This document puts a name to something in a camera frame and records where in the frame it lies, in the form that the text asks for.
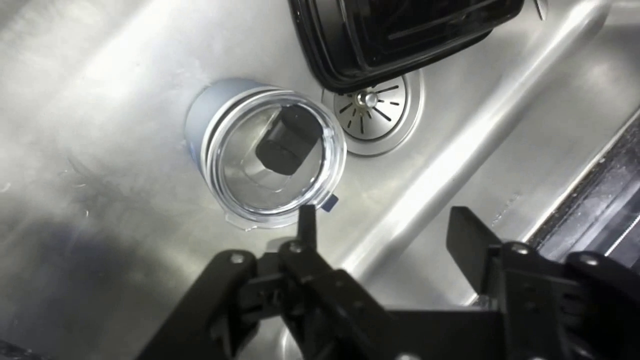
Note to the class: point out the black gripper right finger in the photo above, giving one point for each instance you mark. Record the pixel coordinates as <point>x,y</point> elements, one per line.
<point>533,301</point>

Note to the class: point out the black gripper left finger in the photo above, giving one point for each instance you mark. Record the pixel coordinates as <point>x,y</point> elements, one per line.
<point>332,293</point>

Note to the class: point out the stainless steel sink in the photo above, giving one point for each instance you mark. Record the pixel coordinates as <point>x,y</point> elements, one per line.
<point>101,132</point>

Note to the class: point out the sink drain strainer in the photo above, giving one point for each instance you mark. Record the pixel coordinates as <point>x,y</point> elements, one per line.
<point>380,116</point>

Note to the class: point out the clear thermocup lid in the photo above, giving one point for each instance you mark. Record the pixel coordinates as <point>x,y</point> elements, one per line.
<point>247,181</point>

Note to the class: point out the black plastic tray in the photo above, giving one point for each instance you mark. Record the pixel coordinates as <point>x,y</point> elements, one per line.
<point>400,33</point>

